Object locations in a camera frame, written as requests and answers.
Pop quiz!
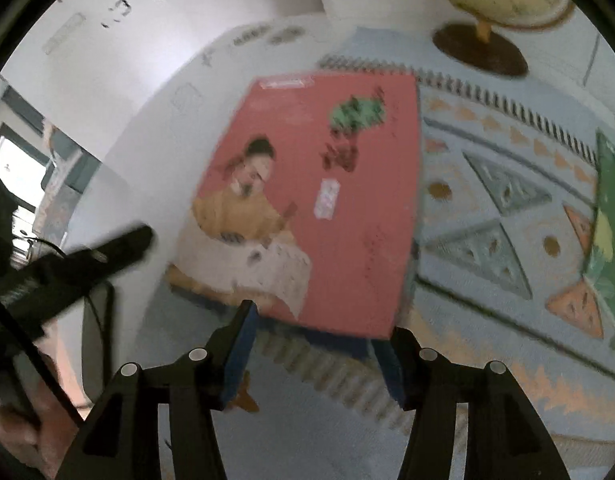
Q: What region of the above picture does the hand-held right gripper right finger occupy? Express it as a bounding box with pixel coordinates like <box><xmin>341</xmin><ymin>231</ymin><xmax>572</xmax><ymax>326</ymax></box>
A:
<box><xmin>370</xmin><ymin>326</ymin><xmax>573</xmax><ymax>480</ymax></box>

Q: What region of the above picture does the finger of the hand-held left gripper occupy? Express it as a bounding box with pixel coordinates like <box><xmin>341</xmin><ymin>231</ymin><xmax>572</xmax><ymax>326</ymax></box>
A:
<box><xmin>52</xmin><ymin>224</ymin><xmax>155</xmax><ymax>291</ymax></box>

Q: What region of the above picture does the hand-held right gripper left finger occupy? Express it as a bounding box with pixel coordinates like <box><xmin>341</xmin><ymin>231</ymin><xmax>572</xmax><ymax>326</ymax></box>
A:
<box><xmin>54</xmin><ymin>299</ymin><xmax>260</xmax><ymax>480</ymax></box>

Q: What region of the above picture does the salmon red book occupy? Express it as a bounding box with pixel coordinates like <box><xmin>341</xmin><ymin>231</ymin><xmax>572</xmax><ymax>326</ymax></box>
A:
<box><xmin>164</xmin><ymin>71</ymin><xmax>423</xmax><ymax>342</ymax></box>

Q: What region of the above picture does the green book with caterpillar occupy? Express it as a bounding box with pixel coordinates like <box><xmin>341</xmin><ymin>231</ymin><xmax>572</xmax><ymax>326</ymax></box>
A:
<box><xmin>582</xmin><ymin>127</ymin><xmax>615</xmax><ymax>343</ymax></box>

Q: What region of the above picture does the person's left hand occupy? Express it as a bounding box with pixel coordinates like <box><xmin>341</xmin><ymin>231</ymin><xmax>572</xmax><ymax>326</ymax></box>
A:
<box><xmin>0</xmin><ymin>354</ymin><xmax>85</xmax><ymax>478</ymax></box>

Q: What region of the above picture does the light blue patterned mat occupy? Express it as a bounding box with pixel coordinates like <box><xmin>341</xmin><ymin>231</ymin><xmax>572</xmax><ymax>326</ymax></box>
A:
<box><xmin>142</xmin><ymin>25</ymin><xmax>615</xmax><ymax>480</ymax></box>

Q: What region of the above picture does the window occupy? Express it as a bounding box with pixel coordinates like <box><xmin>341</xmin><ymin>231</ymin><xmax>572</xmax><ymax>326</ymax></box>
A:
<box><xmin>0</xmin><ymin>122</ymin><xmax>55</xmax><ymax>201</ymax></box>

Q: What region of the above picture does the grey flower sticker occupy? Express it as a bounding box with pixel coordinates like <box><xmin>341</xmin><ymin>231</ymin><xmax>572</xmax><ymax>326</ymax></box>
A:
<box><xmin>232</xmin><ymin>25</ymin><xmax>268</xmax><ymax>46</ymax></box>
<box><xmin>270</xmin><ymin>27</ymin><xmax>305</xmax><ymax>46</ymax></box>

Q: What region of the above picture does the black cable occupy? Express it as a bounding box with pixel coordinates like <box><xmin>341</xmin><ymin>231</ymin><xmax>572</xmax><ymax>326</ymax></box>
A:
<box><xmin>0</xmin><ymin>287</ymin><xmax>115</xmax><ymax>426</ymax></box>

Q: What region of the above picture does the white wall outlet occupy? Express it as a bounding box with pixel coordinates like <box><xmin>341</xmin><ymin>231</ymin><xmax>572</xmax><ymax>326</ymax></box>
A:
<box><xmin>41</xmin><ymin>11</ymin><xmax>86</xmax><ymax>56</ymax></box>

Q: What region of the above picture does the cloud wall decal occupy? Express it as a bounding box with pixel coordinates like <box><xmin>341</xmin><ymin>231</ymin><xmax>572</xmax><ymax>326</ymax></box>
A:
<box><xmin>100</xmin><ymin>0</ymin><xmax>134</xmax><ymax>30</ymax></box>

